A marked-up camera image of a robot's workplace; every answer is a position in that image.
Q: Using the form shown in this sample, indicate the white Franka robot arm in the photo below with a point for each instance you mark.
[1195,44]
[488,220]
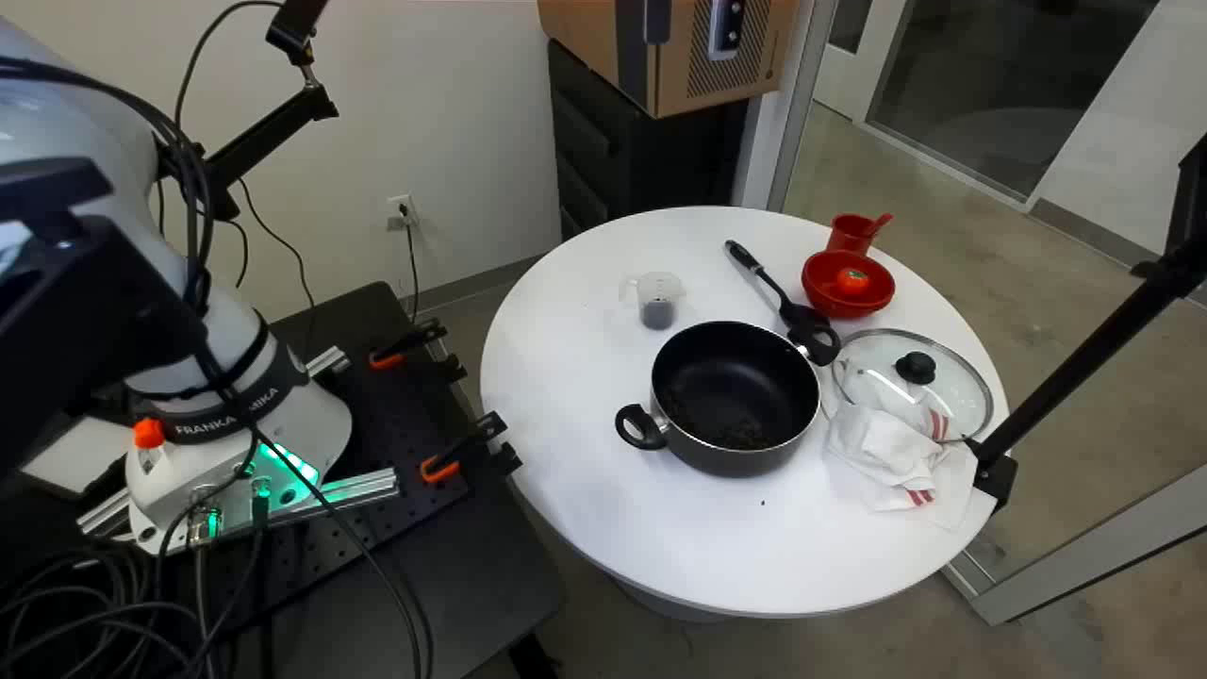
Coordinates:
[76,124]

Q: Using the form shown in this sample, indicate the black cooking pot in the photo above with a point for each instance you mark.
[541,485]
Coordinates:
[738,397]

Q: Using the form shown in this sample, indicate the glass pot lid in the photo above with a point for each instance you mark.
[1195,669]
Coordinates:
[955,397]

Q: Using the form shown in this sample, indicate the black plastic ladle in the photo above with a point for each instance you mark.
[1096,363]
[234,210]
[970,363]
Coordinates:
[764,285]

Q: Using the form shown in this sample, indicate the black plastic storage crate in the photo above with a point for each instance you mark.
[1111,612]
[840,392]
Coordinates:
[628,153]

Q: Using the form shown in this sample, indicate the red plastic bowl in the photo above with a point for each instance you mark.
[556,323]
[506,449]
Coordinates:
[823,289]

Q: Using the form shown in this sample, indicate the orange toy tomato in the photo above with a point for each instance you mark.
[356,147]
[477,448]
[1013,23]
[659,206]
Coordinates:
[854,280]

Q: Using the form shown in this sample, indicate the red plastic cup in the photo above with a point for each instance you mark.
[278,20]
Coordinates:
[854,233]

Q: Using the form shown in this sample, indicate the black cart table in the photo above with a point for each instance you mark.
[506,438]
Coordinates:
[477,591]

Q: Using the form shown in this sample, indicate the cardboard box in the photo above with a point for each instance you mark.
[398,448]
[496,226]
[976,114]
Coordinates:
[591,39]

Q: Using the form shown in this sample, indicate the white cloth with red stripes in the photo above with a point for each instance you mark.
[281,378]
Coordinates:
[892,470]

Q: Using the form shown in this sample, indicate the orange round button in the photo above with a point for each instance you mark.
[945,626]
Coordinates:
[150,436]

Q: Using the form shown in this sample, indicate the black tripod stand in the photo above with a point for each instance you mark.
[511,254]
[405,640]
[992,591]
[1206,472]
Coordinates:
[1096,346]

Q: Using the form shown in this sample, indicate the black foreground equipment box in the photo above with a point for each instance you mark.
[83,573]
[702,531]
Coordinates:
[76,327]

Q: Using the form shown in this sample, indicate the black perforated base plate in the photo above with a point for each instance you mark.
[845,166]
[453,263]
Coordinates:
[402,416]

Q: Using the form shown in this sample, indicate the white wall outlet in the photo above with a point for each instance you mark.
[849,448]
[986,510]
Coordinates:
[402,212]

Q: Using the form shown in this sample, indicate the aluminium mounting rail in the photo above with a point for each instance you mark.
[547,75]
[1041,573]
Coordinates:
[365,485]

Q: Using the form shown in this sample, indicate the grey door frame post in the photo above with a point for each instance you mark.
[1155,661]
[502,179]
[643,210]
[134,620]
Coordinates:
[786,124]

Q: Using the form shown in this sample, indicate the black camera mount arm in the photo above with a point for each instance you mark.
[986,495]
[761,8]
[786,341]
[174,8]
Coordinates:
[268,135]

